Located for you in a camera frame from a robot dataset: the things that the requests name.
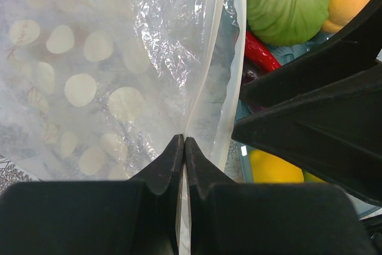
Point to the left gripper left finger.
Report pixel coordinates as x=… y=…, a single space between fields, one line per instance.
x=135 y=216

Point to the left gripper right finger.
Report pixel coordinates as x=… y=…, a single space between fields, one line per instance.
x=232 y=218

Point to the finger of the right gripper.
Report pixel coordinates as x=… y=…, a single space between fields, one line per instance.
x=351 y=50
x=333 y=133

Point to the green cabbage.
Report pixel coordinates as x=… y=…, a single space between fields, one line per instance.
x=286 y=22

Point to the clear zip top bag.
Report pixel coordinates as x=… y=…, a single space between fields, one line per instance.
x=94 y=90

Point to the clear blue plastic tray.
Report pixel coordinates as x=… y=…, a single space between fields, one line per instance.
x=285 y=55

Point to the orange green mango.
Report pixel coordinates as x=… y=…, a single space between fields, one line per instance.
x=311 y=178

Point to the yellow lemon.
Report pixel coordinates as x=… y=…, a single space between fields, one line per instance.
x=267 y=168

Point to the red chili pepper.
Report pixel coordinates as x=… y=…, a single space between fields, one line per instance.
x=256 y=52

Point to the purple eggplant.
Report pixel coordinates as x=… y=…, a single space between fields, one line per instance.
x=248 y=75

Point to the floral table mat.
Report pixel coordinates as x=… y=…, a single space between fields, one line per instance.
x=11 y=174

